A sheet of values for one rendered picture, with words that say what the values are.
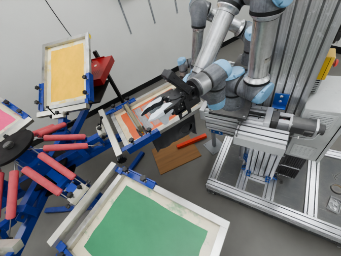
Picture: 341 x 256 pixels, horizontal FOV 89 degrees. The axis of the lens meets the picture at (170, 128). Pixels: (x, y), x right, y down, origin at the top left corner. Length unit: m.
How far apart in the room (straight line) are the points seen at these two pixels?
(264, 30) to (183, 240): 1.03
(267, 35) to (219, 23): 0.18
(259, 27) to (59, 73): 2.00
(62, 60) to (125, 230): 1.87
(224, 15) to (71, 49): 1.86
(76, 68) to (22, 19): 1.31
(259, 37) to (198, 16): 0.58
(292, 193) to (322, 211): 0.24
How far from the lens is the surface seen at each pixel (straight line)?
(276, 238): 2.11
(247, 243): 2.06
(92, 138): 1.64
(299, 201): 2.04
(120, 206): 1.28
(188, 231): 1.10
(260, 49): 0.83
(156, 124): 1.55
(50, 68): 2.43
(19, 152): 1.53
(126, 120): 1.73
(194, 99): 0.62
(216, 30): 0.80
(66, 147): 1.57
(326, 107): 1.26
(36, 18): 3.31
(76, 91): 2.09
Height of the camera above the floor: 2.02
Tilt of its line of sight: 46 degrees down
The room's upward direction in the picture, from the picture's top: 19 degrees counter-clockwise
